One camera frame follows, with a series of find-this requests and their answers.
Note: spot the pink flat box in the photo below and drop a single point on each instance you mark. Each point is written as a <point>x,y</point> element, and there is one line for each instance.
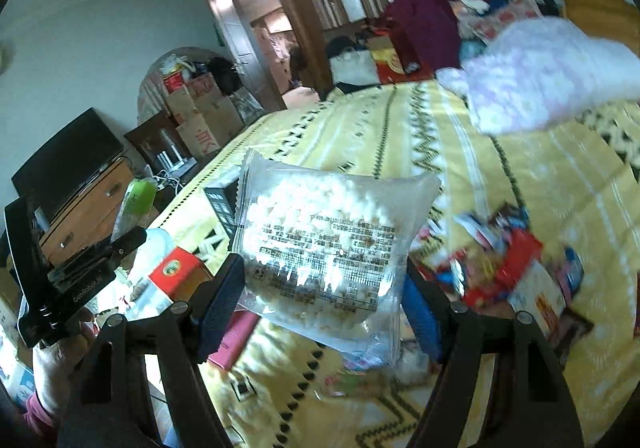
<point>241,326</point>

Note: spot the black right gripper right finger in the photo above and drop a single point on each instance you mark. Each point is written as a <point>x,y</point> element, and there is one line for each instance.
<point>529,403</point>

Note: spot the white tote bag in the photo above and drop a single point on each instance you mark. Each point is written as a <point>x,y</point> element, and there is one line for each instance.
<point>354,67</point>

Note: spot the stacked cardboard boxes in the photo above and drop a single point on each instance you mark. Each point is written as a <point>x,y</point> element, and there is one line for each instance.
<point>207,120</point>

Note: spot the clear puffed rice cracker pack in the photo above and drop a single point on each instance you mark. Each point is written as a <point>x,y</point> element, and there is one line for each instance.
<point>325,253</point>

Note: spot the red tea box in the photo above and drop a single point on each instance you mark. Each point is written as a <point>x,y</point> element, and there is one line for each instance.
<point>180,274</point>

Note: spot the clear glass bowl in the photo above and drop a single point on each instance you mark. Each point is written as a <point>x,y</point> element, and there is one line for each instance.
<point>133,293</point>

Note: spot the maroon hanging garment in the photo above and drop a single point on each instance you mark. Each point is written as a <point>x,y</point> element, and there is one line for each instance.
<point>431,28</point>

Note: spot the black television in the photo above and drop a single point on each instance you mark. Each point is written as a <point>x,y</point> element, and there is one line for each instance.
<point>66,162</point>

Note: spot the green snack packet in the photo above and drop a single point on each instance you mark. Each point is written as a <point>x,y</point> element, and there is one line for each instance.
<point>136,204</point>

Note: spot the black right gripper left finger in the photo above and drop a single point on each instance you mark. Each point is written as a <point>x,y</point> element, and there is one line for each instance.
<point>110,404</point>

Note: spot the wooden drawer chest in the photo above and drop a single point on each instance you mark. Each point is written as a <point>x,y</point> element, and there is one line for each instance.
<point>90,216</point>

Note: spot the yellow patterned bed sheet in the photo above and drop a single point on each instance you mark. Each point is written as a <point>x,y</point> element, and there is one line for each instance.
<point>578,181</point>

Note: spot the white floral pillow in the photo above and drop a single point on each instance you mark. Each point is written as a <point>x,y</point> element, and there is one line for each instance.
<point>541,72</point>

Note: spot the black shaver product box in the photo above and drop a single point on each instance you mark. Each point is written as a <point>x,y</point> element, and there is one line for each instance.
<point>223,201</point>

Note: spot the person left hand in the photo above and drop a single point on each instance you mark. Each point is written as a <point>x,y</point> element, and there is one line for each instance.
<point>55,365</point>

